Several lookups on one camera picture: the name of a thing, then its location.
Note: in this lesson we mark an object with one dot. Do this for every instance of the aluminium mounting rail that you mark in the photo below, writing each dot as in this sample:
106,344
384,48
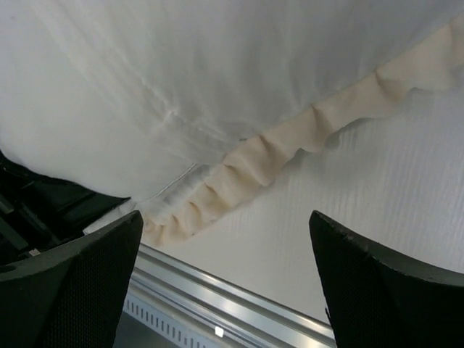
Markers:
244,317

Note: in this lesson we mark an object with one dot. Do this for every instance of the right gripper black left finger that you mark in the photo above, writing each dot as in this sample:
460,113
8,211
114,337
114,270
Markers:
71,295

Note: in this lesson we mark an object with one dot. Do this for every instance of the slotted grey cable duct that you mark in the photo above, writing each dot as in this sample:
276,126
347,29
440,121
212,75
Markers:
149,322

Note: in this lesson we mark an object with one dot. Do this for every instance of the grey cream-ruffled pillowcase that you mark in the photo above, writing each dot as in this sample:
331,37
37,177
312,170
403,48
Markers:
187,108

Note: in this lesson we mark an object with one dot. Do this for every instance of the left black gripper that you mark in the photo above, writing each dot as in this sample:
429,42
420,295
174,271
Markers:
39,212

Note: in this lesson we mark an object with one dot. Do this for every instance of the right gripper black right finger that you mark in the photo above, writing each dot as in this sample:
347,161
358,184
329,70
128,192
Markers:
378,297

